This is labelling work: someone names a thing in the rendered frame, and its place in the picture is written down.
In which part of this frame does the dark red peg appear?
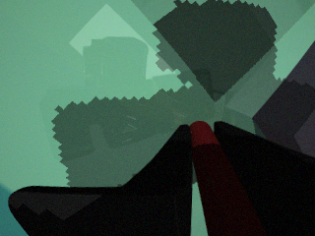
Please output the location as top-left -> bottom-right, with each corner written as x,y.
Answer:
189,121 -> 267,236

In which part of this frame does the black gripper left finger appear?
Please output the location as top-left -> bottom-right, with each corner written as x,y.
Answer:
8,125 -> 193,236

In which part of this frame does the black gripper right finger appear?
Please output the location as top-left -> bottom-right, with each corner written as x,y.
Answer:
214,121 -> 315,236

